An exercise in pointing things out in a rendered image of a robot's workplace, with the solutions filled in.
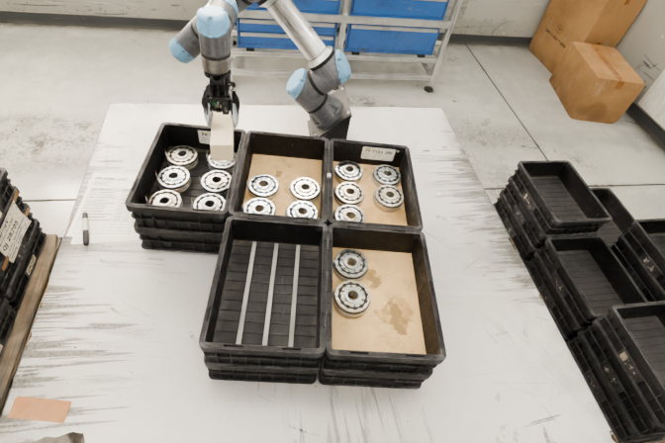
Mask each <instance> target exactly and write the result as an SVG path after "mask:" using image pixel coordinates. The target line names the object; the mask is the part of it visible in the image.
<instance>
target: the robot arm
mask: <svg viewBox="0 0 665 443"><path fill-rule="evenodd" d="M254 2H256V3H257V5H258V6H259V7H265V8H266V9H267V10H268V11H269V12H270V14H271V15H272V16H273V17H274V19H275V20H276V21H277V22H278V24H279V25H280V26H281V27H282V29H283V30H284V31H285V32H286V34H287V35H288V36H289V37H290V39H291V40H292V41H293V42H294V44H295V45H296V46H297V47H298V49H299V50H300V51H301V52H302V54H303V55H304V56H305V57H306V58H307V59H308V60H309V64H308V66H309V68H310V69H309V70H306V69H304V68H300V69H298V70H296V71H295V72H294V73H293V74H292V76H291V77H290V79H289V81H288V83H287V86H286V91H287V93H288V95H289V96H290V97H291V98H292V99H293V100H294V101H295V102H296V103H298V104H299V105H300V106H301V107H302V108H303V109H304V110H305V111H306V112H307V113H308V114H309V116H310V118H311V120H312V122H313V124H314V125H315V126H316V127H317V128H318V129H326V128H328V127H330V126H331V125H332V124H334V123H335V122H336V121H337V119H338V118H339V117H340V115H341V113H342V110H343V104H342V102H341V101H340V100H339V98H337V97H335V96H333V95H331V94H329V92H331V90H333V89H335V88H336V87H338V86H339V85H341V84H343V83H344V82H345V81H347V80H348V79H349V78H350V76H351V70H350V66H349V63H348V61H347V59H346V57H345V55H344V53H343V52H342V51H341V50H340V49H337V50H334V49H333V47H332V46H327V45H325V44H324V42H323V41H322V40H321V38H320V37H319V36H318V34H317V33H316V32H315V30H314V29H313V28H312V26H311V25H310V24H309V22H308V21H307V20H306V19H305V17H304V16H303V15H302V13H301V12H300V11H299V9H298V8H297V7H296V5H295V4H294V3H293V1H292V0H209V3H208V4H207V5H206V6H204V7H203V8H200V9H199V10H198V12H197V15H196V16H195V17H194V18H193V19H192V20H191V21H190V22H189V23H188V24H187V25H186V27H185V28H184V29H183V30H182V31H181V32H179V33H178V34H177V35H176V36H174V38H173V39H172V40H171V41H170V42H169V50H170V52H171V53H172V55H173V56H174V57H175V58H176V59H177V60H179V61H180V62H183V63H189V62H190V61H192V60H193V59H196V57H197V56H198V55H199V54H201V61H202V67H203V69H204V75H205V76H206V77H208V78H210V83H209V82H208V85H207V86H206V90H204V94H203V96H202V106H203V109H204V116H205V120H206V123H207V126H209V128H211V126H212V119H213V112H216V113H221V112H223V115H229V114H230V113H231V118H232V119H233V125H234V128H236V127H237V125H238V116H239V97H238V95H237V93H236V90H235V91H233V90H234V87H233V86H232V85H231V83H229V82H230V81H231V74H232V71H231V68H232V61H234V58H233V57H231V42H230V37H231V33H232V30H233V28H234V25H235V22H236V21H237V19H238V13H240V12H241V11H243V10H244V9H246V8H247V7H249V6H250V5H251V4H253V3H254Z"/></svg>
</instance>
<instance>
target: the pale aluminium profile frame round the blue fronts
mask: <svg viewBox="0 0 665 443"><path fill-rule="evenodd" d="M462 1H463V0H455V1H454V4H453V7H452V10H451V13H450V16H449V19H448V21H441V20H424V19H406V18H388V17H370V16H353V15H348V9H349V2H350V0H343V3H342V10H341V14H339V15H336V14H319V13H302V12H301V13H302V15H303V16H304V17H305V19H306V20H307V21H311V22H330V23H340V25H339V32H336V37H335V44H334V50H337V49H340V50H341V51H342V48H343V42H344V41H345V39H346V32H345V28H346V23H349V24H367V25H386V26H405V27H424V28H443V29H445V31H444V34H443V37H442V40H441V41H436V43H435V44H440V46H439V49H438V51H437V49H436V48H435V47H434V49H433V52H432V56H429V55H424V54H417V55H404V54H379V53H359V52H353V51H352V52H344V55H345V57H346V59H348V60H376V61H404V62H420V63H421V64H422V66H423V68H424V69H425V71H426V73H427V74H417V73H384V72H351V76H350V78H353V79H390V80H427V85H428V86H426V87H425V88H424V89H425V91H427V92H432V91H433V89H432V88H431V87H430V86H433V83H434V80H435V77H436V75H437V73H438V70H439V67H440V64H441V61H442V58H443V55H444V53H445V50H446V47H447V44H448V41H449V38H450V35H451V32H452V29H453V27H454V24H455V21H456V18H457V15H458V12H459V9H460V6H461V4H462ZM237 17H238V18H254V19H274V17H273V16H272V15H271V14H270V12H269V11H266V10H248V9H244V10H243V11H241V12H240V13H238V14H237ZM274 20H275V19H274ZM237 35H238V33H237V26H236V25H234V28H233V30H232V33H231V37H230V42H231V57H233V58H235V57H236V56H264V57H292V58H306V57H305V56H304V55H303V54H302V52H301V51H300V50H277V49H254V48H252V47H247V48H233V45H235V44H236V43H237V42H236V41H234V36H237ZM429 62H431V63H433V67H432V69H431V67H430V65H429V64H428V63H429ZM231 71H232V74H231V81H230V82H229V83H231V85H232V86H233V87H236V84H235V83H234V82H232V81H233V75H243V76H280V77H291V76H292V74H293V73H294V72H295V71H296V70H285V69H252V68H237V67H235V66H234V65H233V62H232V68H231Z"/></svg>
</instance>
